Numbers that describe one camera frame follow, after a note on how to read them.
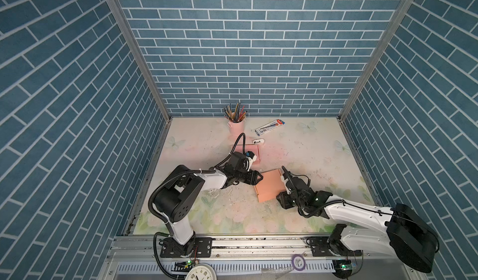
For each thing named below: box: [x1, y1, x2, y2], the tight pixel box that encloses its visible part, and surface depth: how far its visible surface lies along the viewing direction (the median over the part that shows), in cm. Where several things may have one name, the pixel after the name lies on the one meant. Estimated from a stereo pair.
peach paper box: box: [253, 168, 287, 203], surface depth 89 cm
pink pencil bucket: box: [227, 119, 245, 136], surface depth 107 cm
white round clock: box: [184, 263, 218, 280], surface depth 67 cm
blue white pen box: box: [254, 118, 286, 137], surface depth 118 cm
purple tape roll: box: [291, 253, 307, 272], surface depth 72 cm
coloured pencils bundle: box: [223, 102, 249, 124], surface depth 108 cm
